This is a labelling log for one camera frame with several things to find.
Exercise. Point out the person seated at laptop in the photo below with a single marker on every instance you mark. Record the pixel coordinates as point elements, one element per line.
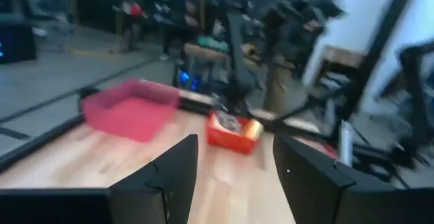
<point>179,27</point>

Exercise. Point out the wooden table by wall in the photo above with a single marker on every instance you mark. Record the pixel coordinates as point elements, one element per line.
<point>344,57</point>

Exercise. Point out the wooden table black legs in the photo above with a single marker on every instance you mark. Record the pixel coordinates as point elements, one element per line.
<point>207,51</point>

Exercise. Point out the black computer blue lights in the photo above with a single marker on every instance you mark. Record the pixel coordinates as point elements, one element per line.
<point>17,44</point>

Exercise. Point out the shiny grey crumpled item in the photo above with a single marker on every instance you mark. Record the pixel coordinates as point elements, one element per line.
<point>229,121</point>

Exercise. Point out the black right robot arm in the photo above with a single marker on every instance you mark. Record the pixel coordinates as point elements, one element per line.
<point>237,64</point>

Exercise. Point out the black computer tower blue glow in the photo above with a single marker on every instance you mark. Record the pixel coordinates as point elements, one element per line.
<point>188,78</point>

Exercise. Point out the plain white plastic bottle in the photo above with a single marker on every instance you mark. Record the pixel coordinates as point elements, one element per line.
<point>346,142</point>

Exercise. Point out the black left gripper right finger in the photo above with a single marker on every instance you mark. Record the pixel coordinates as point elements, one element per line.
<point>305,183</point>

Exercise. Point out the person standing in tan trousers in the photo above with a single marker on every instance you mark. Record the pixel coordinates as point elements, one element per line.
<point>291,30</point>

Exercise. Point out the black vertical rig post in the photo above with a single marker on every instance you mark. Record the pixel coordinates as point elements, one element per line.
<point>379,47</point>

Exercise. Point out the teal plastic tray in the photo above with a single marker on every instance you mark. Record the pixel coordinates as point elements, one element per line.
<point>213,44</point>

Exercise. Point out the red box on desk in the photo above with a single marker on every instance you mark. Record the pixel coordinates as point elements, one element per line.
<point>133,9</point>

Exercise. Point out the red plastic bin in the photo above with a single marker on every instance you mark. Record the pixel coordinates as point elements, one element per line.
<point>227,140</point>

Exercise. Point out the pink plastic bin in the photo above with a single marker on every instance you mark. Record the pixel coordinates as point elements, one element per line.
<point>132,115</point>

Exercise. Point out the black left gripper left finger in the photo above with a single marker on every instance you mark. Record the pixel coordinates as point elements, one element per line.
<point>169,183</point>

